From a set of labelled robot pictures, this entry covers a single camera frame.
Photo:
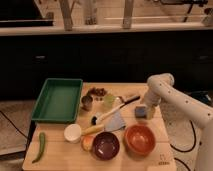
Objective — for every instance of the yellow banana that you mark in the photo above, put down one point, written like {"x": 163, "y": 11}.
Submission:
{"x": 93, "y": 129}

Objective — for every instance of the purple bowl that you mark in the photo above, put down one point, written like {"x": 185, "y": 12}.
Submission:
{"x": 105, "y": 146}

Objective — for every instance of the black white dish brush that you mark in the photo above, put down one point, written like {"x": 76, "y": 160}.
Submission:
{"x": 96, "y": 119}

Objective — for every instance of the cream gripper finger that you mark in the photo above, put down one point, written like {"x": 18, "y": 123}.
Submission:
{"x": 150, "y": 113}

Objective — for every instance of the green chili pepper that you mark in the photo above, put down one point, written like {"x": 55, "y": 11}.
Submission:
{"x": 42, "y": 141}

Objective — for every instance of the orange bowl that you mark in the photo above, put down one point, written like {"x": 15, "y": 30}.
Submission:
{"x": 139, "y": 139}

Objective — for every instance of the dark grapes bunch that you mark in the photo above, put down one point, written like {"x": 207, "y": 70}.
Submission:
{"x": 97, "y": 93}

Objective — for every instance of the white cup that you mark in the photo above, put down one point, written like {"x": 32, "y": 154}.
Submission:
{"x": 72, "y": 133}

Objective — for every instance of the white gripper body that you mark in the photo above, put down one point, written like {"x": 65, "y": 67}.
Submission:
{"x": 151, "y": 99}

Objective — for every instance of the green plastic tray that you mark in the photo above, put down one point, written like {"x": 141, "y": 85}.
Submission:
{"x": 58, "y": 101}

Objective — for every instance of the blue cloth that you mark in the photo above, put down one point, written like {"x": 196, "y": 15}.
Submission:
{"x": 115, "y": 123}

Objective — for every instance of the light green cup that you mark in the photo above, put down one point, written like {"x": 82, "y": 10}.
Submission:
{"x": 109, "y": 100}

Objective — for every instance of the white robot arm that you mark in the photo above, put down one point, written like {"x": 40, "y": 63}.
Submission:
{"x": 160, "y": 86}

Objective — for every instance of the peach fruit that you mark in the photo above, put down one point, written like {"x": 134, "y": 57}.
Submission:
{"x": 87, "y": 142}

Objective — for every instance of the blue sponge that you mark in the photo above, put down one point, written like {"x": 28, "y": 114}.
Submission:
{"x": 141, "y": 112}

